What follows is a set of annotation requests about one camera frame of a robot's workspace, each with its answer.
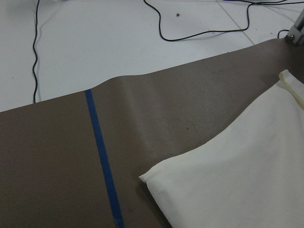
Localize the cream long-sleeve cat shirt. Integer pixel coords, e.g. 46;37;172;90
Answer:
140;70;304;228

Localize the brown table mat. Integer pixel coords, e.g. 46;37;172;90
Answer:
0;38;304;228

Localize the black cable on floor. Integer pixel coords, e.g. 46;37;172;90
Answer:
32;0;41;104

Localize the long black looping cable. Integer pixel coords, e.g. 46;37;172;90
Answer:
143;0;295;41

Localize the aluminium frame post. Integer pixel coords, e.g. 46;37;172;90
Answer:
285;11;304;46

